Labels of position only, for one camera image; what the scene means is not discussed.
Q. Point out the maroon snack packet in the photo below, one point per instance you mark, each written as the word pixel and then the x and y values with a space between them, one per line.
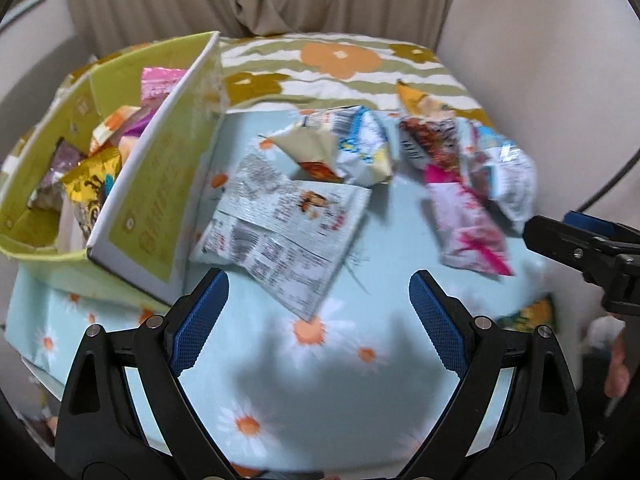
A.
pixel 48 194

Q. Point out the pink white snack packet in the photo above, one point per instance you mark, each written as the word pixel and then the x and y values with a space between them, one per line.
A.
pixel 158 82

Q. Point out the white grey text snack bag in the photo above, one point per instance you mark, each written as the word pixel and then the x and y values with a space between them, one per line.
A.
pixel 291 236

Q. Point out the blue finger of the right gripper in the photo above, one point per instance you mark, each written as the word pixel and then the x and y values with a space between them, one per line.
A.
pixel 555 240
pixel 593 225

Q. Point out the green cardboard storage box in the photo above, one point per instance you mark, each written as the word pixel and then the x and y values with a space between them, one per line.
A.
pixel 136 254

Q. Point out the white blue text snack bag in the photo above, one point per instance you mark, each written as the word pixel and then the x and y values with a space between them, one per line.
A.
pixel 511 176

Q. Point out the floral striped blanket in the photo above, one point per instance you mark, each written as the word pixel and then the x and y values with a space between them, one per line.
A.
pixel 302 72

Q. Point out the pink white snack bag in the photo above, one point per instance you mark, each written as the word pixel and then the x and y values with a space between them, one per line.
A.
pixel 469 238

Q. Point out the person's right hand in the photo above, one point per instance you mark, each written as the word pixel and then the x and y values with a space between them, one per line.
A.
pixel 618 377

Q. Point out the light blue daisy tablecloth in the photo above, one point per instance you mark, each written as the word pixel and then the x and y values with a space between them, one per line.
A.
pixel 361 385

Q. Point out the orange red chips bag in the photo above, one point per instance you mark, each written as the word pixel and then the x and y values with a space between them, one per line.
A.
pixel 431 132

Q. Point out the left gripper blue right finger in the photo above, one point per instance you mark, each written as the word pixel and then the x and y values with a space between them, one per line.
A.
pixel 446 321

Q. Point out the yellow black snack bag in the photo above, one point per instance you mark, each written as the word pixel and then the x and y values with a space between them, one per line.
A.
pixel 88 185

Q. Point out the dark green snack packet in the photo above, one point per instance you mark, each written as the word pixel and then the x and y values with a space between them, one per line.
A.
pixel 527 319

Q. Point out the orange white bread snack packet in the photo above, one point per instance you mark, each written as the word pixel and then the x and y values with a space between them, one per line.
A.
pixel 116 122

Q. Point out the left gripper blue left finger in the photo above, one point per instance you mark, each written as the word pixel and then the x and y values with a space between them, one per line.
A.
pixel 192 318

